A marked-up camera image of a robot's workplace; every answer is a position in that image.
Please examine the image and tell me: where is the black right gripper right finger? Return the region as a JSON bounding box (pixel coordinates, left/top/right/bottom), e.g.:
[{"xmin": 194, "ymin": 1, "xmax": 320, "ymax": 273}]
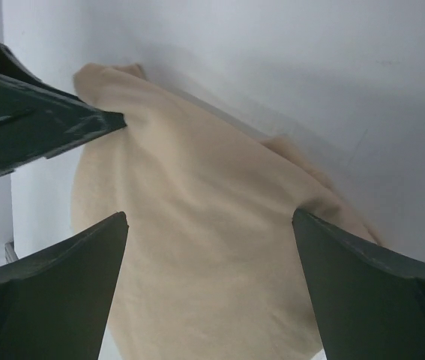
[{"xmin": 292, "ymin": 209, "xmax": 425, "ymax": 359}]

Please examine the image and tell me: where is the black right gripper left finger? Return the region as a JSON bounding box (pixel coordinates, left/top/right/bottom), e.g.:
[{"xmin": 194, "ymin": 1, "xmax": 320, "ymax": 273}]
[{"xmin": 0, "ymin": 212, "xmax": 128, "ymax": 359}]

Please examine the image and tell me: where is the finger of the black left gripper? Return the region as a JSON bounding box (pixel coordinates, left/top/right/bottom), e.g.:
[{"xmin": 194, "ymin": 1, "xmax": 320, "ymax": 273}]
[{"xmin": 0, "ymin": 43, "xmax": 126, "ymax": 177}]

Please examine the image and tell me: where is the beige t shirt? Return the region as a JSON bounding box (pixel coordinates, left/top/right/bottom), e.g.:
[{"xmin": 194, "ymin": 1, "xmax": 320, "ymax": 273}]
[{"xmin": 71, "ymin": 64, "xmax": 378, "ymax": 359}]

